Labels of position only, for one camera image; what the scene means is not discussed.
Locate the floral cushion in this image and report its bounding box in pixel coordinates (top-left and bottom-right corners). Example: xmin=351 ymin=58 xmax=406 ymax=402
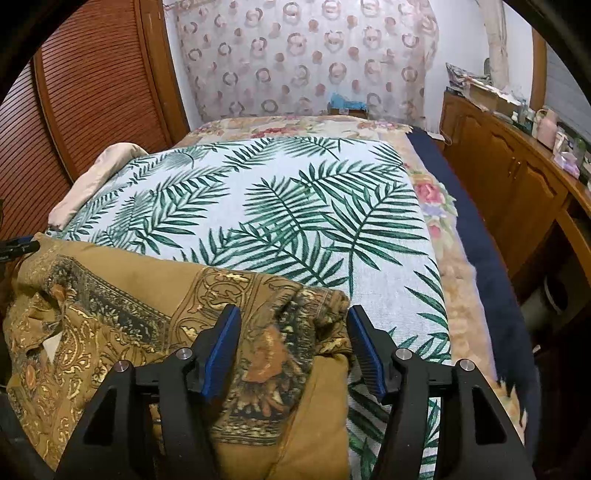
xmin=445 ymin=62 xmax=485 ymax=90

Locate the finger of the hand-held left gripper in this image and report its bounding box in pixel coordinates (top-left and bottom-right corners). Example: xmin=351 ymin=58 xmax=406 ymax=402
xmin=0 ymin=235 xmax=41 ymax=261

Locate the brown patterned shirt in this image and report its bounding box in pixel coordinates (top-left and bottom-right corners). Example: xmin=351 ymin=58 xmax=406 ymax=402
xmin=2 ymin=233 xmax=354 ymax=480

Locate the flat cardboard box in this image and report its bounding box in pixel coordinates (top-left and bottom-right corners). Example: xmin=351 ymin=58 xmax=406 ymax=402
xmin=466 ymin=83 xmax=518 ymax=114

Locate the beige window curtain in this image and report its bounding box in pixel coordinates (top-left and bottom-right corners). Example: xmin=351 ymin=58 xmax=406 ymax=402
xmin=480 ymin=0 xmax=511 ymax=88

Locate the grey window blind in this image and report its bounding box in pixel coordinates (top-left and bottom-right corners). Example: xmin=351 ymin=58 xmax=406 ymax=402
xmin=545 ymin=46 xmax=591 ymax=139

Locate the grey round bin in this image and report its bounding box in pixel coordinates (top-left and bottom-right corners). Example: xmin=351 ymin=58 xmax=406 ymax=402
xmin=519 ymin=274 xmax=571 ymax=333

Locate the beige pillow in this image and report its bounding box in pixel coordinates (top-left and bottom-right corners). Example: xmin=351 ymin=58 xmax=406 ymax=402
xmin=48 ymin=142 xmax=148 ymax=227

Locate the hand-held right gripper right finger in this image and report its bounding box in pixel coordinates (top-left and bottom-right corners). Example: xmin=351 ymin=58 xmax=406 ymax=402
xmin=346 ymin=305 xmax=536 ymax=480

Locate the green leaf print blanket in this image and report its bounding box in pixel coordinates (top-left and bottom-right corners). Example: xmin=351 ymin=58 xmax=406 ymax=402
xmin=53 ymin=136 xmax=453 ymax=480

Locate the floral blanket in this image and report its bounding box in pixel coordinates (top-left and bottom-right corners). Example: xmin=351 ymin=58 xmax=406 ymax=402
xmin=173 ymin=114 xmax=529 ymax=444

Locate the small lilac bag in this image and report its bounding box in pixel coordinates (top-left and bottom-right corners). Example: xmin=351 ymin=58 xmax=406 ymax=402
xmin=554 ymin=150 xmax=583 ymax=176

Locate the navy blue bed sheet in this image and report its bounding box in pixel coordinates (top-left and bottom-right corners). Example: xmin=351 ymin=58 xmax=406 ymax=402
xmin=409 ymin=127 xmax=543 ymax=462

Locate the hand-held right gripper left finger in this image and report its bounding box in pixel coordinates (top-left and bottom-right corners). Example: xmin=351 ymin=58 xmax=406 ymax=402
xmin=53 ymin=304 xmax=243 ymax=480

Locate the long wooden cabinet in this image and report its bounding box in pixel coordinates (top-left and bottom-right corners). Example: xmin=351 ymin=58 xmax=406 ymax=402
xmin=438 ymin=90 xmax=591 ymax=296

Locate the sheer ring-patterned curtain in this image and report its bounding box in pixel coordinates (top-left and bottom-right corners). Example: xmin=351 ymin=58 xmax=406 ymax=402
xmin=173 ymin=0 xmax=439 ymax=125

